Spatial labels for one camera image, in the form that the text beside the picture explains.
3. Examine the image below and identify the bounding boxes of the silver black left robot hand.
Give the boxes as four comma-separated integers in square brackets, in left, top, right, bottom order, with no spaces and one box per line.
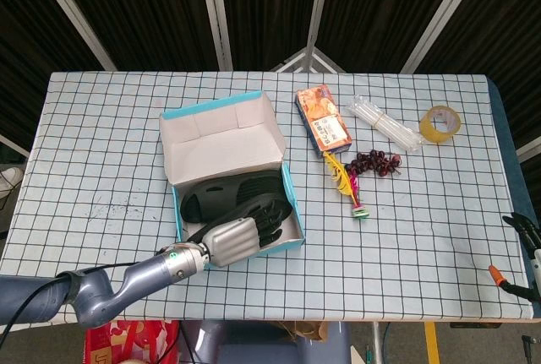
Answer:
[202,206,285,269]

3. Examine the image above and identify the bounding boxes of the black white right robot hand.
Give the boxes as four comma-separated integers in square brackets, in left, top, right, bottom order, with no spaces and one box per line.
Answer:
[489,213,541,300]

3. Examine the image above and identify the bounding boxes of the light blue cardboard shoe box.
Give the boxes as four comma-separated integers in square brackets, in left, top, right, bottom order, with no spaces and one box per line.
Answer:
[159,90,306,271]

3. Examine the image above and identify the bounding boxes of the red patterned bag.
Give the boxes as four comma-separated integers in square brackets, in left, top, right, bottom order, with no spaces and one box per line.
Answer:
[86,318,181,364]

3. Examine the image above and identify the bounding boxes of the orange blue snack box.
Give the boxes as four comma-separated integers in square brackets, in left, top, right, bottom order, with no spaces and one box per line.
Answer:
[294,84,353,156]

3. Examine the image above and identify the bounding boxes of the black plug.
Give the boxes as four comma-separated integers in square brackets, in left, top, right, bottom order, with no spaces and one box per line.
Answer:
[522,334,541,356]

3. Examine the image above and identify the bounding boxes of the blue-grey robot torso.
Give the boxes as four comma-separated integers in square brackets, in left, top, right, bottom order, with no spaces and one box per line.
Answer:
[180,320,352,364]

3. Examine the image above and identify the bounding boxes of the brown paper bag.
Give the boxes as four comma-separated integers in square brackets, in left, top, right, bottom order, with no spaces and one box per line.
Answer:
[276,320,330,342]

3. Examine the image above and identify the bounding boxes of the colourful feather shuttlecock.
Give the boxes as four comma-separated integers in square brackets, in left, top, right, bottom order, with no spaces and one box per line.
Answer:
[323,150,369,222]

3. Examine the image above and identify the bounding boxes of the dark red artificial grape bunch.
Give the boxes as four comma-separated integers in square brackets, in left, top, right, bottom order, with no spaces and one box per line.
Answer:
[344,149,402,178]

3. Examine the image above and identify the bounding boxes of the white checkered tablecloth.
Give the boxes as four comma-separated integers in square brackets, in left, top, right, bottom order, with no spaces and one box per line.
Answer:
[0,70,536,335]

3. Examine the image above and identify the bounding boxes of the yellow adhesive tape roll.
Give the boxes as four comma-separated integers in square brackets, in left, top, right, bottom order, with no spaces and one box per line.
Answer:
[418,105,462,145]

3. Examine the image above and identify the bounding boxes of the grey metal table leg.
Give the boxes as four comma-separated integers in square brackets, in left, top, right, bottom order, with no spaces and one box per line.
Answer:
[371,321,384,364]

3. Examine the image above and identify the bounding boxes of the white partition base foot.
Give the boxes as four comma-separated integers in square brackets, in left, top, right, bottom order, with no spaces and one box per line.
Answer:
[270,46,348,73]

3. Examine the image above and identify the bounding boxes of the bundle of clear plastic tubes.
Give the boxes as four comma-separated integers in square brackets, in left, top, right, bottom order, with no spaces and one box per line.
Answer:
[347,94,426,155]

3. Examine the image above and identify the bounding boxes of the white partition frame rail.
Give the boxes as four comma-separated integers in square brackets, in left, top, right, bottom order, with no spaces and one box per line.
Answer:
[515,135,541,162]
[0,133,31,159]

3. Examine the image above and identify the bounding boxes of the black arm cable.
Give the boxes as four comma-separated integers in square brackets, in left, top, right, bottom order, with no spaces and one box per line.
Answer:
[0,260,137,340]

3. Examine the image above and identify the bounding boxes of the white partition frame post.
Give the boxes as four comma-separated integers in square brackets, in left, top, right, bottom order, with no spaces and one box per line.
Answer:
[401,0,478,73]
[197,0,233,72]
[306,0,335,52]
[29,0,118,72]

